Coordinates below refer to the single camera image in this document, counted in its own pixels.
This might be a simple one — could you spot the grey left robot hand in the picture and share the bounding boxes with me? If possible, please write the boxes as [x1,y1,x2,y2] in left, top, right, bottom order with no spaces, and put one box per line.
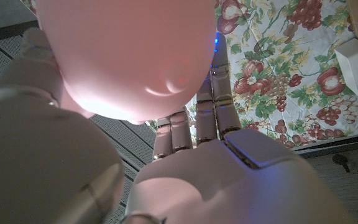
[0,27,358,224]

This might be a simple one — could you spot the pink plastic piggy bank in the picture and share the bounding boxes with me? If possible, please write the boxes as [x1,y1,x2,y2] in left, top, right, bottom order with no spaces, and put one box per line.
[35,0,218,125]

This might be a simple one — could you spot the small black key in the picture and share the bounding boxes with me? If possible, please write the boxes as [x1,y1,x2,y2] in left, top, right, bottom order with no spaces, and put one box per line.
[332,153,351,174]

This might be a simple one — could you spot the floral fruit print backdrop cloth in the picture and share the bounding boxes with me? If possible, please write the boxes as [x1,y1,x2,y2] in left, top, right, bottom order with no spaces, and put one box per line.
[20,0,358,150]

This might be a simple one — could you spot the white power strip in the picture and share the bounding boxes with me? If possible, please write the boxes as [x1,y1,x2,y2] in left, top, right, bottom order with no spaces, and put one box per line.
[334,37,358,97]

